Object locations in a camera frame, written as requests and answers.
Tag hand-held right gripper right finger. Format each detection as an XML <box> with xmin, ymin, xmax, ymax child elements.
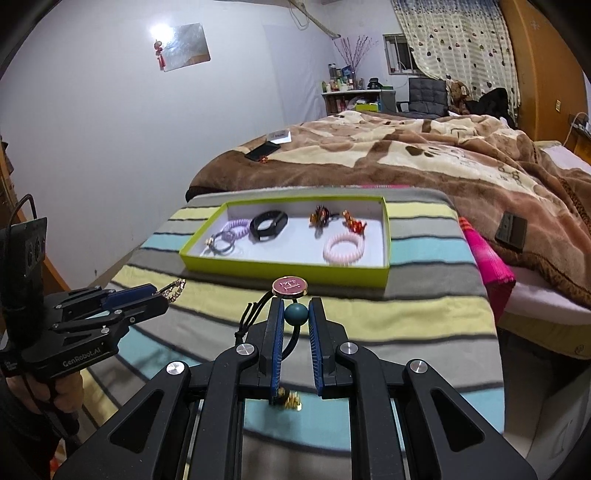
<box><xmin>308</xmin><ymin>296</ymin><xmax>539</xmax><ymax>480</ymax></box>

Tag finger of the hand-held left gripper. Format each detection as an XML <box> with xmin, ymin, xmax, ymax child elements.
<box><xmin>52</xmin><ymin>295</ymin><xmax>170</xmax><ymax>341</ymax></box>
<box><xmin>54</xmin><ymin>283</ymin><xmax>157</xmax><ymax>315</ymax></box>

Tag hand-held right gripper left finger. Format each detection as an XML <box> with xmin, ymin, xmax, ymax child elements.
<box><xmin>53</xmin><ymin>298</ymin><xmax>284</xmax><ymax>480</ymax></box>

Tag gold chain bracelet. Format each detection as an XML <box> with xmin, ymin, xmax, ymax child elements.
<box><xmin>159</xmin><ymin>278</ymin><xmax>187</xmax><ymax>304</ymax></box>

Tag black hair tie teal bead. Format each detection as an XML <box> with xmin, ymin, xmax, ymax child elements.
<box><xmin>239</xmin><ymin>275</ymin><xmax>310</xmax><ymax>411</ymax></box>

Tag green cardboard box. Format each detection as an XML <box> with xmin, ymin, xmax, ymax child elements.
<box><xmin>179</xmin><ymin>195</ymin><xmax>393</xmax><ymax>289</ymax></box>

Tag black hair tie gold bead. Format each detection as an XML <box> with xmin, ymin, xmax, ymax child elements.
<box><xmin>204</xmin><ymin>232</ymin><xmax>239</xmax><ymax>257</ymax></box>

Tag pink spiral hair tie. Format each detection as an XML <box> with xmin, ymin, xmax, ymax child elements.
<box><xmin>322</xmin><ymin>233</ymin><xmax>367</xmax><ymax>267</ymax></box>

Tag black smart band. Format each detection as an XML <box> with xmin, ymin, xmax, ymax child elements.
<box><xmin>249</xmin><ymin>210</ymin><xmax>290</xmax><ymax>243</ymax></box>

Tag purple spiral hair tie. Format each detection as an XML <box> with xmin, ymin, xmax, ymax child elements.
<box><xmin>217</xmin><ymin>220</ymin><xmax>250</xmax><ymax>243</ymax></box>

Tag red beaded hair clip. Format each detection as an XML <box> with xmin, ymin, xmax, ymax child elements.
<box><xmin>342</xmin><ymin>209</ymin><xmax>368</xmax><ymax>236</ymax></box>

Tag dark beaded hair clip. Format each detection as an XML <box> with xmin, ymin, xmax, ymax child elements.
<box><xmin>308</xmin><ymin>203</ymin><xmax>342</xmax><ymax>239</ymax></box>

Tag person's left hand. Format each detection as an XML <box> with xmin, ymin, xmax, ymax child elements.
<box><xmin>7</xmin><ymin>371</ymin><xmax>85</xmax><ymax>426</ymax></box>

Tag striped bed cloth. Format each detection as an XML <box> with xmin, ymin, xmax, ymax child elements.
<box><xmin>82</xmin><ymin>187</ymin><xmax>507</xmax><ymax>441</ymax></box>

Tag black smartphone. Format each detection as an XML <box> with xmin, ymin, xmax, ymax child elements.
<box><xmin>244</xmin><ymin>141</ymin><xmax>281</xmax><ymax>162</ymax></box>

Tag brown paw print blanket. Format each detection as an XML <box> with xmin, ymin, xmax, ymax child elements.
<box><xmin>186</xmin><ymin>109</ymin><xmax>591</xmax><ymax>297</ymax></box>

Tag black wallet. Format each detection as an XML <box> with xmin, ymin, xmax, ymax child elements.
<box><xmin>494</xmin><ymin>211</ymin><xmax>528</xmax><ymax>253</ymax></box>

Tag bed mattress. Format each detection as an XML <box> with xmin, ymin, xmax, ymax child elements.
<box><xmin>501</xmin><ymin>138</ymin><xmax>591</xmax><ymax>371</ymax></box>

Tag white cabinet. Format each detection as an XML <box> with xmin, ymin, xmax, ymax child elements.
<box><xmin>502</xmin><ymin>354</ymin><xmax>591</xmax><ymax>464</ymax></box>

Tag white desk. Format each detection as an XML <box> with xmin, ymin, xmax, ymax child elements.
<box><xmin>321</xmin><ymin>88</ymin><xmax>398</xmax><ymax>114</ymax></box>

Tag group of bottles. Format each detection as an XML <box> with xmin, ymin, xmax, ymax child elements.
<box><xmin>322</xmin><ymin>62</ymin><xmax>368</xmax><ymax>92</ymax></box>

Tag black office chair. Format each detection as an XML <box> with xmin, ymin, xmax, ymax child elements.
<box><xmin>397</xmin><ymin>77</ymin><xmax>450</xmax><ymax>117</ymax></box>

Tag brown teddy bear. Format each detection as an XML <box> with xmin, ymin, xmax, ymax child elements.
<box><xmin>446</xmin><ymin>79</ymin><xmax>472</xmax><ymax>114</ymax></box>

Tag pink flower branches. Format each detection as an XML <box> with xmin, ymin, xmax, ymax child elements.
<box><xmin>333</xmin><ymin>35</ymin><xmax>370</xmax><ymax>77</ymax></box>

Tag black clothing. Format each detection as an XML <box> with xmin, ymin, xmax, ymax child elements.
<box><xmin>466</xmin><ymin>87</ymin><xmax>518</xmax><ymax>128</ymax></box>

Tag window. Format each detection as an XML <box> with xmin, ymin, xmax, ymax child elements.
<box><xmin>383</xmin><ymin>33</ymin><xmax>424</xmax><ymax>75</ymax></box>

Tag air conditioner pipe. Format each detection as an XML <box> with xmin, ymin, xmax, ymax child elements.
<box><xmin>288</xmin><ymin>0</ymin><xmax>341</xmax><ymax>40</ymax></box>

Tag heart print curtain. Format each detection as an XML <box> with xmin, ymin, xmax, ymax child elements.
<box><xmin>391</xmin><ymin>0</ymin><xmax>521</xmax><ymax>110</ymax></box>

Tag wooden wardrobe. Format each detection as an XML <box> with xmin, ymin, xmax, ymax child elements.
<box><xmin>501</xmin><ymin>0</ymin><xmax>591</xmax><ymax>145</ymax></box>

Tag black cable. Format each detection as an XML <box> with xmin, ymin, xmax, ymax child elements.
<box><xmin>7</xmin><ymin>194</ymin><xmax>38</xmax><ymax>234</ymax></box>

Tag wall mirror sheet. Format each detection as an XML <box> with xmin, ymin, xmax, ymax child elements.
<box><xmin>161</xmin><ymin>23</ymin><xmax>212</xmax><ymax>73</ymax></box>

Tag white charging cable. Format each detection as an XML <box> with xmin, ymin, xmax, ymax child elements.
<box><xmin>560</xmin><ymin>112</ymin><xmax>588</xmax><ymax>144</ymax></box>

